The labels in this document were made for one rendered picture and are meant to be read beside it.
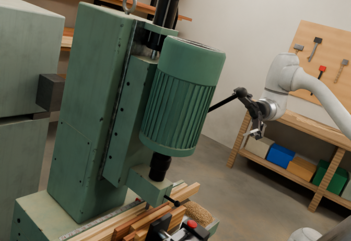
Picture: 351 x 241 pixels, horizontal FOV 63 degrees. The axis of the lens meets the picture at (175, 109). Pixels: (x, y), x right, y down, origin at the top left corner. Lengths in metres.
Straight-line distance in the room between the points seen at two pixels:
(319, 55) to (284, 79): 2.74
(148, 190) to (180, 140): 0.22
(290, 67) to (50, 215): 1.05
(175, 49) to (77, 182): 0.58
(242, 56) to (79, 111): 3.39
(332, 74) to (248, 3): 1.41
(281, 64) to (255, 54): 2.89
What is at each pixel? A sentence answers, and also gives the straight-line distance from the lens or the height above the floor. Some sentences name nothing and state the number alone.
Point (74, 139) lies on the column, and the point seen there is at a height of 1.09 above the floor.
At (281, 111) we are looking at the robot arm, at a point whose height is 1.32.
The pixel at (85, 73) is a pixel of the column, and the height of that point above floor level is 1.32.
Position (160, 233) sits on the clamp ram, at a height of 0.96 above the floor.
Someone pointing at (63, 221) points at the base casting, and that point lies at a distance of 1.14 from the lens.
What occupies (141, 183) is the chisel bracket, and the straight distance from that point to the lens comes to 0.94.
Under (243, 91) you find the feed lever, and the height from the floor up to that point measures 1.41.
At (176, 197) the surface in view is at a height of 0.94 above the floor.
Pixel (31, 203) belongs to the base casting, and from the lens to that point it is 1.21.
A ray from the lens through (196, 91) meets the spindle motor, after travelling 0.75.
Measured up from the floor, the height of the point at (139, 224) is 0.95.
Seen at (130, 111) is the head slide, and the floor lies 1.26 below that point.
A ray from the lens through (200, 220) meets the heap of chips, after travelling 1.11.
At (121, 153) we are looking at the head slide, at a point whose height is 1.12.
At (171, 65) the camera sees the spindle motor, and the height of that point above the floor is 1.44.
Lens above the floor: 1.56
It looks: 17 degrees down
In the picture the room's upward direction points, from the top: 17 degrees clockwise
